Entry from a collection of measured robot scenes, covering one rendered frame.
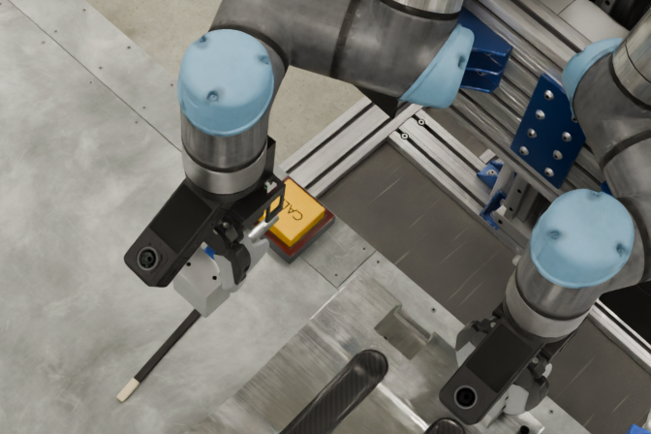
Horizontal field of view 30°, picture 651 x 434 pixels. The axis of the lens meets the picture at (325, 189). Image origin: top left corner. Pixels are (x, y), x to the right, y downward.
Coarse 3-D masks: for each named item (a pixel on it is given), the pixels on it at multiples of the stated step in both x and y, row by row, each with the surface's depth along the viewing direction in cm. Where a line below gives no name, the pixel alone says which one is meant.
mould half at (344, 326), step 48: (384, 288) 134; (336, 336) 131; (288, 384) 128; (384, 384) 129; (432, 384) 129; (192, 432) 122; (240, 432) 124; (336, 432) 126; (384, 432) 126; (480, 432) 127
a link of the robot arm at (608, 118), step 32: (640, 32) 102; (576, 64) 110; (608, 64) 106; (640, 64) 102; (576, 96) 110; (608, 96) 106; (640, 96) 104; (608, 128) 106; (640, 128) 105; (608, 160) 106
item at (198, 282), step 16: (272, 224) 132; (192, 256) 126; (208, 256) 126; (192, 272) 125; (208, 272) 125; (176, 288) 129; (192, 288) 125; (208, 288) 125; (192, 304) 129; (208, 304) 126
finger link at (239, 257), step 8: (232, 248) 116; (240, 248) 116; (224, 256) 118; (232, 256) 116; (240, 256) 116; (248, 256) 117; (232, 264) 118; (240, 264) 117; (248, 264) 118; (232, 272) 120; (240, 272) 118; (240, 280) 121
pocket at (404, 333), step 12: (396, 312) 134; (384, 324) 135; (396, 324) 135; (408, 324) 134; (384, 336) 134; (396, 336) 134; (408, 336) 134; (420, 336) 134; (432, 336) 132; (396, 348) 134; (408, 348) 134; (420, 348) 134
